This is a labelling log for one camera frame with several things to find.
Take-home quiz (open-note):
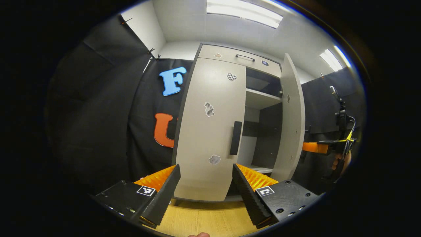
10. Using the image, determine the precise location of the black backdrop cloth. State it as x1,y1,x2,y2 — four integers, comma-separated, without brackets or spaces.
292,67,366,195
46,15,194,196

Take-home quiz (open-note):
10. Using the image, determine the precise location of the grey cabinet door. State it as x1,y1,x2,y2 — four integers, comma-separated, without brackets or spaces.
270,53,306,182
173,58,247,201

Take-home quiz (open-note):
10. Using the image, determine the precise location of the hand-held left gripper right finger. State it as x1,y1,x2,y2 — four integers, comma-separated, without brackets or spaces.
232,163,320,230

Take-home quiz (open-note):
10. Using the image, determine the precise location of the ceiling light panel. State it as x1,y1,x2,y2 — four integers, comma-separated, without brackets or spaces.
206,0,284,29
320,45,352,72

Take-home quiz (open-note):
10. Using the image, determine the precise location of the grey double-door shoe cabinet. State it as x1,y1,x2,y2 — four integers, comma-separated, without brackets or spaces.
172,43,306,203

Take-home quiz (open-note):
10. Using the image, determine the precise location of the black door handle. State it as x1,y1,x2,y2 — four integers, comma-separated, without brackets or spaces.
229,121,243,156

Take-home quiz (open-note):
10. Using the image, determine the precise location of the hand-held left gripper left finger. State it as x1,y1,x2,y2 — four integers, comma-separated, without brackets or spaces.
89,164,181,228

